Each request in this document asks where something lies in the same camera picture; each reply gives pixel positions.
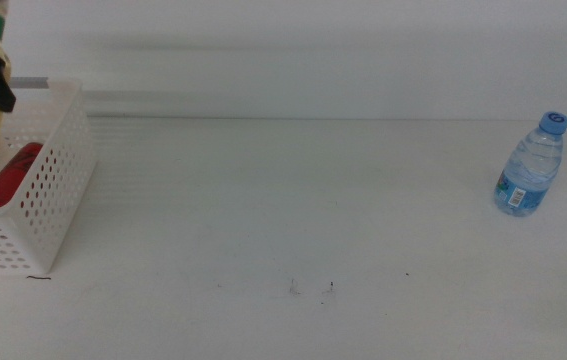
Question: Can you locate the red cola can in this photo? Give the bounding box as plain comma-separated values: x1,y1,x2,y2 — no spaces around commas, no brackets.
0,142,45,211

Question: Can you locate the clear water bottle blue cap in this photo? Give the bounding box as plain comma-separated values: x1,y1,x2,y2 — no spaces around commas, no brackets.
492,110,567,218

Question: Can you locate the white perforated plastic basket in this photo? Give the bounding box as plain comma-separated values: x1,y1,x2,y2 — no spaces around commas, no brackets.
0,77,98,276

